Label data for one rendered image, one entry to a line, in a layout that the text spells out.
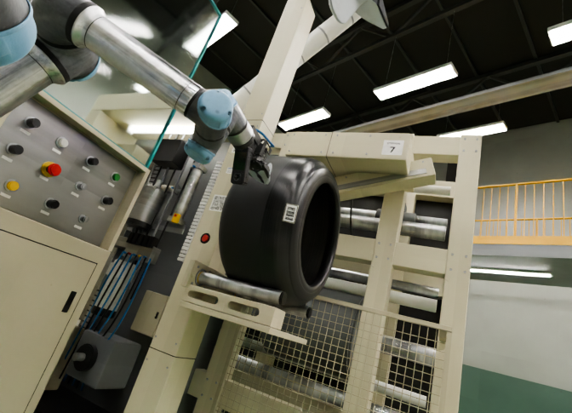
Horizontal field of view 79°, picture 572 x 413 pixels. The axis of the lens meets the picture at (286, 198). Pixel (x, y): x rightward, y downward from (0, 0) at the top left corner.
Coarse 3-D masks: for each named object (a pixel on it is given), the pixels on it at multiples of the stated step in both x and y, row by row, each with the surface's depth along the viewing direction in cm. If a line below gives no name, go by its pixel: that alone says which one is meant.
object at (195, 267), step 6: (192, 264) 123; (198, 264) 125; (186, 270) 123; (192, 270) 123; (198, 270) 126; (204, 270) 128; (210, 270) 132; (186, 276) 122; (192, 276) 123; (222, 276) 139; (186, 282) 121; (192, 282) 122; (210, 288) 133; (228, 294) 144; (234, 294) 148
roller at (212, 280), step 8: (200, 272) 126; (208, 272) 126; (200, 280) 124; (208, 280) 123; (216, 280) 121; (224, 280) 120; (232, 280) 120; (216, 288) 122; (224, 288) 120; (232, 288) 118; (240, 288) 117; (248, 288) 115; (256, 288) 115; (264, 288) 114; (256, 296) 114; (264, 296) 112; (272, 296) 111; (280, 296) 110; (280, 304) 110
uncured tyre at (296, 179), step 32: (288, 160) 126; (256, 192) 116; (288, 192) 112; (320, 192) 156; (224, 224) 118; (256, 224) 112; (288, 224) 110; (320, 224) 161; (224, 256) 119; (256, 256) 112; (288, 256) 111; (320, 256) 157; (288, 288) 115; (320, 288) 138
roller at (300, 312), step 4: (240, 296) 146; (244, 296) 146; (252, 300) 144; (256, 300) 143; (268, 304) 140; (272, 304) 140; (276, 304) 139; (280, 308) 138; (284, 308) 137; (288, 308) 136; (292, 308) 136; (296, 308) 135; (300, 308) 135; (304, 308) 134; (308, 308) 134; (288, 312) 137; (292, 312) 136; (296, 312) 135; (300, 312) 134; (304, 312) 133; (308, 312) 133; (300, 316) 135; (304, 316) 134; (308, 316) 133
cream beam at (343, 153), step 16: (304, 144) 178; (320, 144) 174; (336, 144) 170; (352, 144) 167; (368, 144) 164; (320, 160) 175; (336, 160) 170; (352, 160) 166; (368, 160) 162; (384, 160) 158; (400, 160) 155; (336, 176) 186
